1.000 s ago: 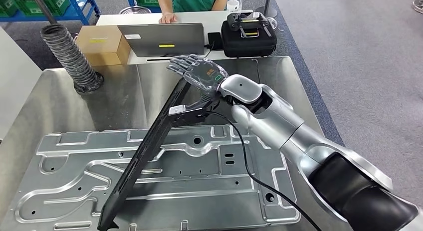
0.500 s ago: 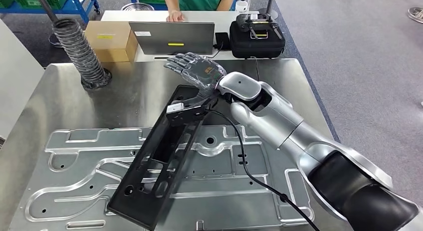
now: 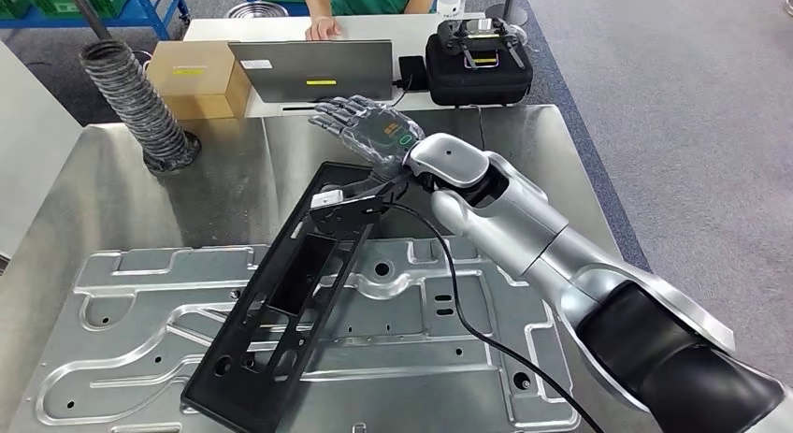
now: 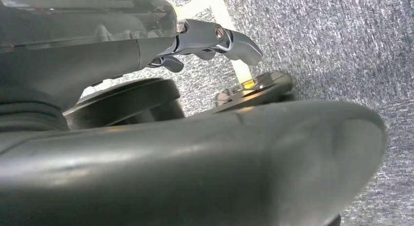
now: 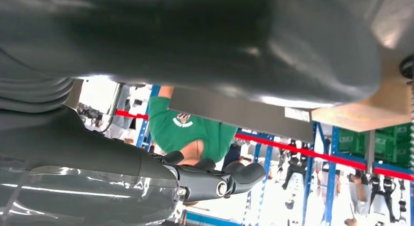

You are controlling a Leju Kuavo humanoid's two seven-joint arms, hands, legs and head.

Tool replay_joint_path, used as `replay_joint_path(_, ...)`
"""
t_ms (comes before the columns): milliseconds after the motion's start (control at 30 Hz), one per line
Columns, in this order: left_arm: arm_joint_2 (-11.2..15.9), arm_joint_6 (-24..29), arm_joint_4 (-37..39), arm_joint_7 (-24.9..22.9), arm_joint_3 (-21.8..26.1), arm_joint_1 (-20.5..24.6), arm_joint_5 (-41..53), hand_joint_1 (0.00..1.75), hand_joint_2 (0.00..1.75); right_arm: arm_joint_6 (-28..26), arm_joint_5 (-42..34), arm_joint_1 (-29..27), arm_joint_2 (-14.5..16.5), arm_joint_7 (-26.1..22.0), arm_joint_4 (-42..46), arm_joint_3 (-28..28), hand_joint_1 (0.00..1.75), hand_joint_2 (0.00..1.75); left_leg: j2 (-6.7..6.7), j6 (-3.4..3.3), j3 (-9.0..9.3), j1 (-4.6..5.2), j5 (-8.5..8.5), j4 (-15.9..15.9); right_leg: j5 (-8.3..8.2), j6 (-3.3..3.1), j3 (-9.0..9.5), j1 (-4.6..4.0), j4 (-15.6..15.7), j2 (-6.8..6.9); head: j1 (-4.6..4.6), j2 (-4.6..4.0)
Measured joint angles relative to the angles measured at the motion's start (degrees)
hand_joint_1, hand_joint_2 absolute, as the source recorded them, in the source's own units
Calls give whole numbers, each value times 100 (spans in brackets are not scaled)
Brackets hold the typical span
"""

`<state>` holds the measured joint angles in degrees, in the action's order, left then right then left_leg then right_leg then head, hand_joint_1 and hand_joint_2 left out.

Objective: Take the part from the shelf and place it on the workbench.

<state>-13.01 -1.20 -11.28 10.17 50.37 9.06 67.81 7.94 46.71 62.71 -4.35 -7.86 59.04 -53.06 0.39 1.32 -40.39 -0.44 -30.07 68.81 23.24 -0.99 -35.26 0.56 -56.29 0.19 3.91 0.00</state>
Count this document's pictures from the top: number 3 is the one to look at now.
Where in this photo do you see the person's right hand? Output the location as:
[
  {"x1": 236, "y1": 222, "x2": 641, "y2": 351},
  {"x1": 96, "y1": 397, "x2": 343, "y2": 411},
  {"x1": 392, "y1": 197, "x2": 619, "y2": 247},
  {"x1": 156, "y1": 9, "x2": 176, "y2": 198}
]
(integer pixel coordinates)
[{"x1": 304, "y1": 15, "x2": 343, "y2": 42}]

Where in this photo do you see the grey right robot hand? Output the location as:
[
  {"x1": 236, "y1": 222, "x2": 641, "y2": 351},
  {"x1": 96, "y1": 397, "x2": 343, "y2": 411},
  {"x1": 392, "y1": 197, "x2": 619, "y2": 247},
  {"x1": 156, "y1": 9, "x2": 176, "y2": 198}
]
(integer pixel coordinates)
[{"x1": 308, "y1": 95, "x2": 427, "y2": 178}]

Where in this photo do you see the black plastic frame part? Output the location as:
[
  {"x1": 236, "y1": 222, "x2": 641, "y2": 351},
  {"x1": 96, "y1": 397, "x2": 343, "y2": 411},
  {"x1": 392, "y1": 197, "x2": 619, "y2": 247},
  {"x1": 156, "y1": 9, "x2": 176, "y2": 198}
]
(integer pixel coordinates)
[{"x1": 180, "y1": 162, "x2": 435, "y2": 433}]

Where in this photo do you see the stainless steel workbench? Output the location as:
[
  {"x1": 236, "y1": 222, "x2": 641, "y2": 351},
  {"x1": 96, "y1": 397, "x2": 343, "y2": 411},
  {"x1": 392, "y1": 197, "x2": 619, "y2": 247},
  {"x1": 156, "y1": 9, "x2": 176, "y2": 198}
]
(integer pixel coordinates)
[{"x1": 0, "y1": 103, "x2": 627, "y2": 433}]

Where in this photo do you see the grey laptop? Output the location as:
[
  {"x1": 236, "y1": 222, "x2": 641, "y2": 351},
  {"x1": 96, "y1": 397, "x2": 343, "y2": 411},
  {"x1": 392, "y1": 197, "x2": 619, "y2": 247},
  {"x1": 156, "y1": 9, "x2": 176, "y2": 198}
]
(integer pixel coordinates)
[{"x1": 227, "y1": 39, "x2": 396, "y2": 105}]

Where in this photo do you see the white desk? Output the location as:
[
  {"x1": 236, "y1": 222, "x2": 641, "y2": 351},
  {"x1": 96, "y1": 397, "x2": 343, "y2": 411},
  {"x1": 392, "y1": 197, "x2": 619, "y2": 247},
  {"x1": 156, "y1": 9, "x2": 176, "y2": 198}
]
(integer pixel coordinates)
[{"x1": 182, "y1": 11, "x2": 491, "y2": 120}]

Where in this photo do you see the round steel base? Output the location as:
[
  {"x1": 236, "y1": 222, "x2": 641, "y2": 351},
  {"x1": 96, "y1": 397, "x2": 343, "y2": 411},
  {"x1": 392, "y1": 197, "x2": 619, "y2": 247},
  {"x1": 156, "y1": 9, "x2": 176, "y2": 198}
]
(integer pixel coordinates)
[{"x1": 223, "y1": 0, "x2": 291, "y2": 20}]

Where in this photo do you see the black power adapter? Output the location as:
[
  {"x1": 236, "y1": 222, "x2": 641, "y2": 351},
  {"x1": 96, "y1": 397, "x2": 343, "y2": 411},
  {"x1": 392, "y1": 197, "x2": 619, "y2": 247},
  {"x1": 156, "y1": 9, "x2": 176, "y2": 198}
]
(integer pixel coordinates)
[{"x1": 396, "y1": 54, "x2": 429, "y2": 93}]

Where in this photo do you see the black carry case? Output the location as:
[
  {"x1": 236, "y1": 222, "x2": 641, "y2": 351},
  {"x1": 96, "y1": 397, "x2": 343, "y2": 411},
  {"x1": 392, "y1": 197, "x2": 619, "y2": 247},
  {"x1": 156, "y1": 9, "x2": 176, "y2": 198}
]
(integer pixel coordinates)
[{"x1": 425, "y1": 32, "x2": 535, "y2": 108}]

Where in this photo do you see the black remote controller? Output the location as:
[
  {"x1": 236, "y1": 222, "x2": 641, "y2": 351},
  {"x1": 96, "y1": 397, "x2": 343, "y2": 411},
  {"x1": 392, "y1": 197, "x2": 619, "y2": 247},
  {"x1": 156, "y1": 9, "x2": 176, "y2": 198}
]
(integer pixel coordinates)
[{"x1": 436, "y1": 17, "x2": 527, "y2": 71}]

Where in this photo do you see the cardboard box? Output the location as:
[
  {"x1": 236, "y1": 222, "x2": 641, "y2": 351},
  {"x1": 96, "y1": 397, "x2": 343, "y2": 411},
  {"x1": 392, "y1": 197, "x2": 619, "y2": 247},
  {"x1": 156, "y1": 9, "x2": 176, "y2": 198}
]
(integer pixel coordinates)
[{"x1": 146, "y1": 39, "x2": 252, "y2": 122}]

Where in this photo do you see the steel stanchion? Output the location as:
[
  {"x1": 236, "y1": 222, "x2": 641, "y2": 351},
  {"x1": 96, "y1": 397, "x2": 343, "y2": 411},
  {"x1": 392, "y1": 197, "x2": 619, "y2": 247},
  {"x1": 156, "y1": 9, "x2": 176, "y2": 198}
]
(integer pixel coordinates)
[{"x1": 484, "y1": 0, "x2": 529, "y2": 27}]

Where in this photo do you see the dark pole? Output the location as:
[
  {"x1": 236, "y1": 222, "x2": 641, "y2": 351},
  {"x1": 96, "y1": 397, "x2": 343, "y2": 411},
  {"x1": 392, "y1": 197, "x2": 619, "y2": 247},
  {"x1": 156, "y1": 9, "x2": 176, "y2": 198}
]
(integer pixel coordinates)
[{"x1": 62, "y1": 0, "x2": 114, "y2": 42}]

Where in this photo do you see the blue metal rack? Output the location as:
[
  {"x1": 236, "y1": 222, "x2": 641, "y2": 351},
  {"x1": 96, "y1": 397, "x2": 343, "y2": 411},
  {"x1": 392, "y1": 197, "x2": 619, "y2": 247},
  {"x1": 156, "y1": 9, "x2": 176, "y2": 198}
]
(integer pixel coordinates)
[{"x1": 0, "y1": 0, "x2": 192, "y2": 42}]

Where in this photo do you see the stamped grey metal plate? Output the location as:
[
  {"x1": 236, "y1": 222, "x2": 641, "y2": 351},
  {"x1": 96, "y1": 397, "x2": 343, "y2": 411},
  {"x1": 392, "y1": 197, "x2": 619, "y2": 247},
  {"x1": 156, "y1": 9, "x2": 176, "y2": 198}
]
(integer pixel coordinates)
[{"x1": 6, "y1": 237, "x2": 584, "y2": 433}]

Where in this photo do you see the white cabinet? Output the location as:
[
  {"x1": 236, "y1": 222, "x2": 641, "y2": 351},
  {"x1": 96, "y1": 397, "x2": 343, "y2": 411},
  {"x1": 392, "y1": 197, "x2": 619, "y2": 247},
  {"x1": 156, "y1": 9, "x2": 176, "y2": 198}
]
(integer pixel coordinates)
[{"x1": 0, "y1": 39, "x2": 86, "y2": 264}]

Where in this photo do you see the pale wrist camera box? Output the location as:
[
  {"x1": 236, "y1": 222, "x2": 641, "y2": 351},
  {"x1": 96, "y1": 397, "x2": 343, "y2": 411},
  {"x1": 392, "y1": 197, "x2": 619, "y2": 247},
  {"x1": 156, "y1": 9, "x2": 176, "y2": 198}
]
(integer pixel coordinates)
[{"x1": 308, "y1": 189, "x2": 381, "y2": 235}]

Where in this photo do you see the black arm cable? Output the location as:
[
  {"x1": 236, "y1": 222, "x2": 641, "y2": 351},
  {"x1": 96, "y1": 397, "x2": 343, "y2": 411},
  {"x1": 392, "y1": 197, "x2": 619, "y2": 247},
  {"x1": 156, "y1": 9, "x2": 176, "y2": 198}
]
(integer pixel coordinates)
[{"x1": 378, "y1": 202, "x2": 606, "y2": 433}]

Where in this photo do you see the grey corrugated hose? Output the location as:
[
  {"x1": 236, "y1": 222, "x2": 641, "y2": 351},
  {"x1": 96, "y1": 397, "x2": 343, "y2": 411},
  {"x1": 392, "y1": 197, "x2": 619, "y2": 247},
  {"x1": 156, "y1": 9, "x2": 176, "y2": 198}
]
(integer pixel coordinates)
[{"x1": 79, "y1": 38, "x2": 203, "y2": 175}]

